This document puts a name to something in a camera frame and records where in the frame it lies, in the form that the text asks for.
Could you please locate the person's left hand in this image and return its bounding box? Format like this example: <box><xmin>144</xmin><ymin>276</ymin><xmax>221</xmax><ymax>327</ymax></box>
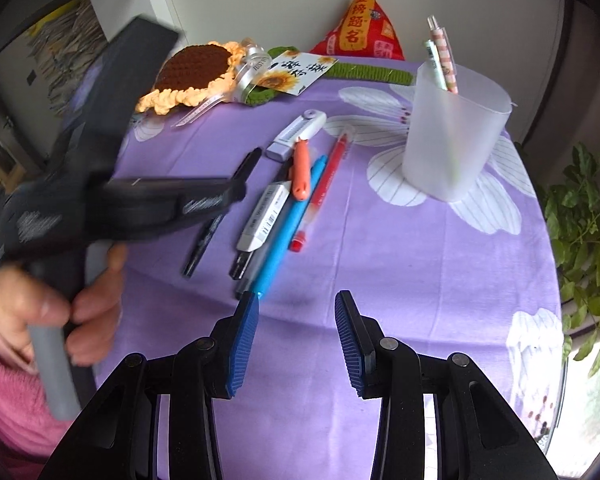
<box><xmin>0</xmin><ymin>245</ymin><xmax>128</xmax><ymax>366</ymax></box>

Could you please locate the orange pen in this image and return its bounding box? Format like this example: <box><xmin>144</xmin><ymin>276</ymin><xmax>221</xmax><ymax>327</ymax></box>
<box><xmin>287</xmin><ymin>138</ymin><xmax>313</xmax><ymax>200</ymax></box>

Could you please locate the purple floral tablecloth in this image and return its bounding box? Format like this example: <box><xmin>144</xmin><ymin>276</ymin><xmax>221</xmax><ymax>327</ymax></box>
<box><xmin>92</xmin><ymin>57</ymin><xmax>566</xmax><ymax>480</ymax></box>

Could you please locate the translucent pen cup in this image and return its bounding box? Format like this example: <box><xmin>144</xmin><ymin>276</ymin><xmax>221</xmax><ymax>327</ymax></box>
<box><xmin>402</xmin><ymin>60</ymin><xmax>512</xmax><ymax>203</ymax></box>

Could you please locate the grey pen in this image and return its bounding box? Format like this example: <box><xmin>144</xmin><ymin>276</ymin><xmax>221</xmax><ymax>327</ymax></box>
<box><xmin>234</xmin><ymin>250</ymin><xmax>261</xmax><ymax>301</ymax></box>

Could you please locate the green crochet stem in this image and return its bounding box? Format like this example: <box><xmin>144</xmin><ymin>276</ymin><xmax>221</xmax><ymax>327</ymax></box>
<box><xmin>240</xmin><ymin>46</ymin><xmax>415</xmax><ymax>108</ymax></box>

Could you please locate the green potted plant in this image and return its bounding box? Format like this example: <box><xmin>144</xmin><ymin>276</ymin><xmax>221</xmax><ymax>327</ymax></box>
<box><xmin>537</xmin><ymin>142</ymin><xmax>600</xmax><ymax>378</ymax></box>

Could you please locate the blue pen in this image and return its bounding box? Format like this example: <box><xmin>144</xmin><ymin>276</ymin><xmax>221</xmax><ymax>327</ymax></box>
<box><xmin>250</xmin><ymin>155</ymin><xmax>328</xmax><ymax>301</ymax></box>

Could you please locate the black pen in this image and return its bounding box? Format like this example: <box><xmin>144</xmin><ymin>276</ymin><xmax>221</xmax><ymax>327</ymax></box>
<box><xmin>181</xmin><ymin>147</ymin><xmax>264</xmax><ymax>279</ymax></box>

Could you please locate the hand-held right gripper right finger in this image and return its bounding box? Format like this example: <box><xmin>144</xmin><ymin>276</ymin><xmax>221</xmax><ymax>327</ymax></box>
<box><xmin>334</xmin><ymin>290</ymin><xmax>561</xmax><ymax>480</ymax></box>

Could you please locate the red triangular pouch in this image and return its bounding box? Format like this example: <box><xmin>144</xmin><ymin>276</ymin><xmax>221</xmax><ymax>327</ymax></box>
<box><xmin>310</xmin><ymin>0</ymin><xmax>405</xmax><ymax>62</ymax></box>

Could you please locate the pink striped pen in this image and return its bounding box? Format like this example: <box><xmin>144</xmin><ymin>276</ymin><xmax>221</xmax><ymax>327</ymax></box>
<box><xmin>427</xmin><ymin>15</ymin><xmax>461</xmax><ymax>95</ymax></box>

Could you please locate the white green pen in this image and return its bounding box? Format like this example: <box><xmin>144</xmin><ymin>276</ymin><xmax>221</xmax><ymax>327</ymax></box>
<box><xmin>424</xmin><ymin>40</ymin><xmax>451</xmax><ymax>92</ymax></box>

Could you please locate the red pen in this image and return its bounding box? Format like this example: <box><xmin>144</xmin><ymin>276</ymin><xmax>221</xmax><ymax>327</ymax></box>
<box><xmin>288</xmin><ymin>131</ymin><xmax>353</xmax><ymax>253</ymax></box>

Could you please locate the stack of papers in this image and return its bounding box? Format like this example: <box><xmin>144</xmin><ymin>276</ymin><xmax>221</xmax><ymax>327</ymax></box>
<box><xmin>27</xmin><ymin>0</ymin><xmax>108</xmax><ymax>116</ymax></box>

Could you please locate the white purple correction tape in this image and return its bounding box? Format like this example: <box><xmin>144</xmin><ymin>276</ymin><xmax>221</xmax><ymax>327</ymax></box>
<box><xmin>266</xmin><ymin>109</ymin><xmax>327</xmax><ymax>163</ymax></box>

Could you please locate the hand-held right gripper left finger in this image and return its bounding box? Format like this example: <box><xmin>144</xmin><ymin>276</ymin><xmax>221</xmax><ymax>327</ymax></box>
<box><xmin>40</xmin><ymin>290</ymin><xmax>261</xmax><ymax>480</ymax></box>

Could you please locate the person's left forearm pink sleeve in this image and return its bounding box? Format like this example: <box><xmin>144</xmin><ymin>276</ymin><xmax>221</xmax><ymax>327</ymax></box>
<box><xmin>0</xmin><ymin>285</ymin><xmax>80</xmax><ymax>480</ymax></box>

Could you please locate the white marker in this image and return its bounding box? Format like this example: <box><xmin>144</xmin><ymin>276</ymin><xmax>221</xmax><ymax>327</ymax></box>
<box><xmin>229</xmin><ymin>180</ymin><xmax>293</xmax><ymax>281</ymax></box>

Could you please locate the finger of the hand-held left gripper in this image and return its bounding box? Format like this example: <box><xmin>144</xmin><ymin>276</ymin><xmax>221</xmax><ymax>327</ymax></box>
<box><xmin>97</xmin><ymin>176</ymin><xmax>248</xmax><ymax>247</ymax></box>

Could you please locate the crochet sunflower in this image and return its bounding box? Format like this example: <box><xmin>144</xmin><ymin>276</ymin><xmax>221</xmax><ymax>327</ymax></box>
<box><xmin>134</xmin><ymin>37</ymin><xmax>258</xmax><ymax>113</ymax></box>

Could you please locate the sunflower print card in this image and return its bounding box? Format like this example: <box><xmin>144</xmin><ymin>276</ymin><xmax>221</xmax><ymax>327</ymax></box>
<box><xmin>257</xmin><ymin>51</ymin><xmax>339</xmax><ymax>97</ymax></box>

